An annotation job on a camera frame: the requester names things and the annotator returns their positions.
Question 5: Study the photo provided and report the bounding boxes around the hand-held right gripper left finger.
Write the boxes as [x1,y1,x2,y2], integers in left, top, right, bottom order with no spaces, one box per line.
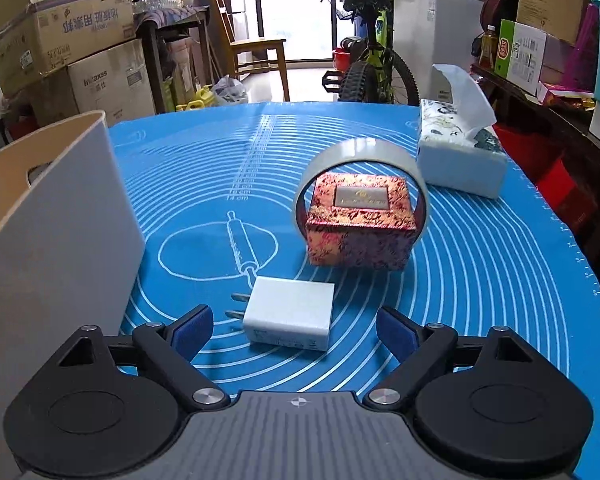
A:
[55,305,231,408]

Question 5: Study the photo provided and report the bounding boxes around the blue silicone baking mat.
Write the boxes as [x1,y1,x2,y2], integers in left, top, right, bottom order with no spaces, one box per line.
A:
[102,100,600,480]

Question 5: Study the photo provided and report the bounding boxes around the red patterned gift box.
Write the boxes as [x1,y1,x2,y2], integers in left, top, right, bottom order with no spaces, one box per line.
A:
[304,172,421,271]

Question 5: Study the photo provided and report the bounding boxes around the green black bicycle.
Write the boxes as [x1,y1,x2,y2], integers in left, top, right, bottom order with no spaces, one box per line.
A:
[300,0,421,106]

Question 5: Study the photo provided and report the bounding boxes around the open brown cardboard box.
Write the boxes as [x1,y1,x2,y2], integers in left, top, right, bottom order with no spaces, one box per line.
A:
[0,0,136,96]

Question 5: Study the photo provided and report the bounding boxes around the green white carton box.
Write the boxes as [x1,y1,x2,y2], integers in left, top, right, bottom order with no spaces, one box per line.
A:
[495,19,561,96]

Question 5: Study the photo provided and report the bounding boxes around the white chest freezer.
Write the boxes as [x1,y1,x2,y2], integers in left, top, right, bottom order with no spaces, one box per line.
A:
[392,0,488,106]

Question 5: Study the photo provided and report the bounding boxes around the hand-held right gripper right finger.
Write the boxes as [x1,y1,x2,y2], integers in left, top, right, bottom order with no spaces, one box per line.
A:
[364,306,536,408]

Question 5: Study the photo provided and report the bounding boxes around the white wall charger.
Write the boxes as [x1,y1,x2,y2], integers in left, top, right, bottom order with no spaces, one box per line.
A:
[224,276,336,353]

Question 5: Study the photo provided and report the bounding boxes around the dark wooden long table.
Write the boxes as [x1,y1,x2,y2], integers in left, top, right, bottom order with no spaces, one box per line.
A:
[472,62,600,261]

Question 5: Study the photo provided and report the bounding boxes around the beige plastic basket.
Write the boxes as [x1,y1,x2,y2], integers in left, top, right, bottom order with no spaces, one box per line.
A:
[0,110,148,461]

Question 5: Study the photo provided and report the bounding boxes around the floral tissue box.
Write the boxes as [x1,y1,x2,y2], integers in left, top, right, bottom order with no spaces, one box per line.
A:
[416,64,508,200]

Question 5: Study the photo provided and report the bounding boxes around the clear tape roll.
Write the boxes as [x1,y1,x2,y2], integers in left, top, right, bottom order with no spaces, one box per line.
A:
[294,140,431,261]

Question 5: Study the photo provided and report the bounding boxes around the yellow plastic jug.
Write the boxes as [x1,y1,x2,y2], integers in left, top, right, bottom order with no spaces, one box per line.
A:
[176,85,218,111]

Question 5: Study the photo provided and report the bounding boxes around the grey plastic bag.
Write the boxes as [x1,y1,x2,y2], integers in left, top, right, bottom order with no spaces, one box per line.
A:
[212,75,248,107]

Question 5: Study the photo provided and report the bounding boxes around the wooden chair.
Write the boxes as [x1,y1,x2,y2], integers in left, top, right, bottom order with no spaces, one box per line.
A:
[207,0,291,103]

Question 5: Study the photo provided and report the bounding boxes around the red paper bags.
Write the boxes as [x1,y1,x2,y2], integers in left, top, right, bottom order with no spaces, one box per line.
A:
[492,122,600,231]

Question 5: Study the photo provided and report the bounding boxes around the pink flat box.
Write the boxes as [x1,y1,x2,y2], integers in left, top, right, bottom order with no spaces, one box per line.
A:
[537,80,596,109]

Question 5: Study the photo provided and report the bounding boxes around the dark wooden side table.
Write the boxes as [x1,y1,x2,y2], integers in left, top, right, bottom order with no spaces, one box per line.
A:
[135,5,216,111]

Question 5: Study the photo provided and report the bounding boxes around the orange drink bottle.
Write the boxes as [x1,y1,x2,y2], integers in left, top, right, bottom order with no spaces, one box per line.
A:
[480,25,498,71]

